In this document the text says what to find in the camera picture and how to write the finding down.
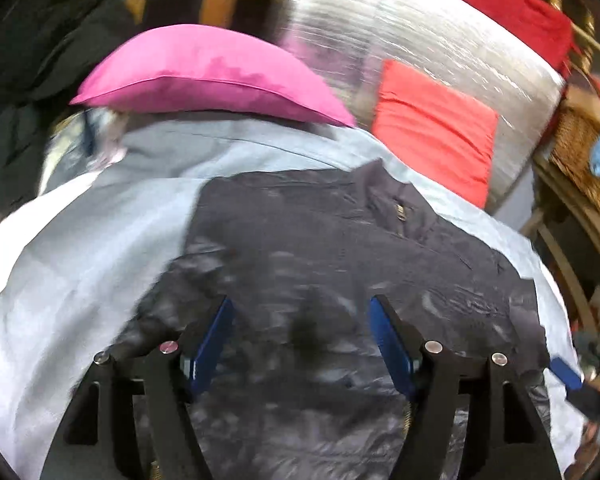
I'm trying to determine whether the patterned cloth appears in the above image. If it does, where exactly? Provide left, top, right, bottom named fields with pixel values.
left=42, top=107, right=128, bottom=181

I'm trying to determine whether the silver foil insulation roll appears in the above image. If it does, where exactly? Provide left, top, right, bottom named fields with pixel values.
left=275, top=0, right=567, bottom=211

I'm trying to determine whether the wooden stair railing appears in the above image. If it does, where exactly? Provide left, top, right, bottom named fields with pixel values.
left=495, top=0, right=600, bottom=76

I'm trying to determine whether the wooden arched cabinet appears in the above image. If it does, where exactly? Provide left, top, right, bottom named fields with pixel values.
left=122, top=0, right=291, bottom=41

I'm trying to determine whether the pink pillow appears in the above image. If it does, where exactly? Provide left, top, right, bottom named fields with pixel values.
left=70, top=24, right=357, bottom=128

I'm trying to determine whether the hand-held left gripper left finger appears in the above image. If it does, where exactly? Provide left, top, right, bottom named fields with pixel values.
left=40, top=296, right=236, bottom=480

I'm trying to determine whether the wooden table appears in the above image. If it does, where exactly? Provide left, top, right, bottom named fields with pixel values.
left=522, top=150, right=600, bottom=331

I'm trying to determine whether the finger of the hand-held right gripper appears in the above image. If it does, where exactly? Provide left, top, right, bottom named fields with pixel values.
left=549, top=356, right=600, bottom=417

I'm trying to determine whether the pile of black coats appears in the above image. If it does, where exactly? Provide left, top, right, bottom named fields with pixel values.
left=0, top=0, right=146, bottom=221

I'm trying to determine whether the dark quilted puffer jacket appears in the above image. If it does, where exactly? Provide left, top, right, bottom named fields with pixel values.
left=115, top=158, right=553, bottom=480

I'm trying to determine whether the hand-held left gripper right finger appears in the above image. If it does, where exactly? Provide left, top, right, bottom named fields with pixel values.
left=370, top=295, right=563, bottom=480

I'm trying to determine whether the light grey bed sheet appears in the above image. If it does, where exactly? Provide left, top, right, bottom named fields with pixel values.
left=0, top=110, right=588, bottom=480

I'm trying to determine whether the wicker basket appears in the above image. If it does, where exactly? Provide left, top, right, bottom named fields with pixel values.
left=547, top=85, right=600, bottom=216

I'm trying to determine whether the orange-red pillow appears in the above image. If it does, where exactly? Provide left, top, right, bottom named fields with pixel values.
left=371, top=59, right=500, bottom=210

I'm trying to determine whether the red blanket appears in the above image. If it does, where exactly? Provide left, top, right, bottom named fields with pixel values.
left=365, top=0, right=576, bottom=78

